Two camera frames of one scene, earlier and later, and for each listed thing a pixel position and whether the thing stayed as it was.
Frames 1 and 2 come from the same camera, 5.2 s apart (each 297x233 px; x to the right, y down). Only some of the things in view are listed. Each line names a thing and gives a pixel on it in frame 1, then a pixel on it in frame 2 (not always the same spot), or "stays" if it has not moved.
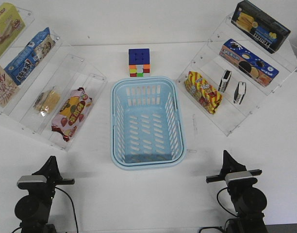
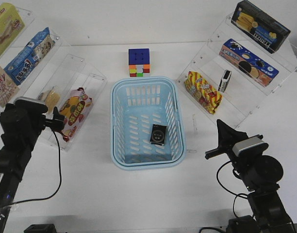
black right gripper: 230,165 → 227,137
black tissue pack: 239,92 → 158,134
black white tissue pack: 224,80 stays
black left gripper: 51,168 → 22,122
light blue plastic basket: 146,129 stays
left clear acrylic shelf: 38,83 stays
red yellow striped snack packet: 198,87 stays
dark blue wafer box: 266,31 stays
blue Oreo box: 236,56 stays
